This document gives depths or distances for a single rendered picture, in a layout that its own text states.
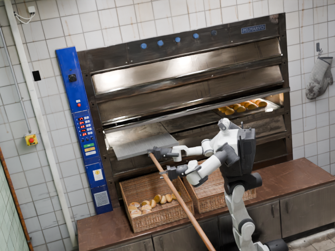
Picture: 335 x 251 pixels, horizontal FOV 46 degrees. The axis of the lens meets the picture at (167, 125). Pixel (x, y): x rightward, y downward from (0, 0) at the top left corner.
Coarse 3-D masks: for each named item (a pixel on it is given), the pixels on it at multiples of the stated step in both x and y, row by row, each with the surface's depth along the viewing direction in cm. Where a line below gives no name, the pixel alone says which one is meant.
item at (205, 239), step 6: (150, 156) 326; (156, 162) 309; (162, 168) 298; (162, 174) 289; (168, 180) 277; (174, 192) 260; (180, 198) 251; (180, 204) 246; (186, 210) 237; (192, 216) 230; (192, 222) 225; (198, 228) 218; (204, 234) 212; (204, 240) 208; (210, 246) 202
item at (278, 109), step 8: (256, 112) 392; (264, 112) 389; (272, 112) 391; (232, 120) 382; (240, 120) 384; (192, 128) 376; (200, 128) 376; (208, 128) 378; (176, 136) 372; (112, 152) 360
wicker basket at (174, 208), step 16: (144, 176) 371; (160, 176) 375; (128, 192) 368; (144, 192) 372; (160, 192) 375; (128, 208) 337; (160, 208) 362; (176, 208) 337; (192, 208) 341; (144, 224) 333; (160, 224) 337
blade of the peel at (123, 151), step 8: (152, 136) 372; (160, 136) 369; (168, 136) 366; (120, 144) 366; (128, 144) 362; (136, 144) 359; (144, 144) 356; (152, 144) 353; (160, 144) 350; (168, 144) 341; (176, 144) 343; (120, 152) 347; (128, 152) 344; (136, 152) 342; (144, 152) 337
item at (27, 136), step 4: (28, 132) 334; (32, 132) 333; (36, 132) 335; (24, 136) 329; (28, 136) 329; (32, 136) 330; (36, 136) 331; (28, 140) 330; (36, 140) 332; (28, 144) 331; (32, 144) 332
